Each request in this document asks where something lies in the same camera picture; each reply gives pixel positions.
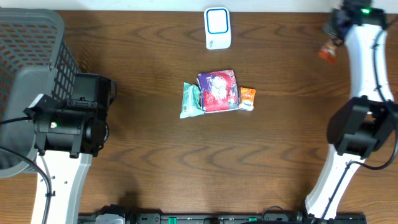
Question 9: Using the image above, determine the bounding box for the red orange snack bag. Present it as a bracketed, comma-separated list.
[318, 39, 340, 63]

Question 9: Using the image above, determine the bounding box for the small orange snack packet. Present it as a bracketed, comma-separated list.
[238, 87, 256, 111]

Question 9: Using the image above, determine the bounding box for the purple red noodle packet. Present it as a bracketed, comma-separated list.
[197, 70, 239, 113]

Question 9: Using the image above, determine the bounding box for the teal white snack packet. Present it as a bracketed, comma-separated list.
[180, 83, 205, 119]

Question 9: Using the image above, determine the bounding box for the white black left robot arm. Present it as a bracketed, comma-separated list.
[24, 73, 117, 223]

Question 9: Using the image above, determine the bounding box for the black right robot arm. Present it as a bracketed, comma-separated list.
[303, 0, 397, 223]

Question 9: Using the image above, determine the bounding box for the white barcode scanner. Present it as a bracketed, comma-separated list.
[203, 7, 232, 50]

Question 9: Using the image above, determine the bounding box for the dark grey plastic basket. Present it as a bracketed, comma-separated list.
[0, 7, 82, 179]

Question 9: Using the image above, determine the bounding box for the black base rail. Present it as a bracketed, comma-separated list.
[77, 210, 367, 224]

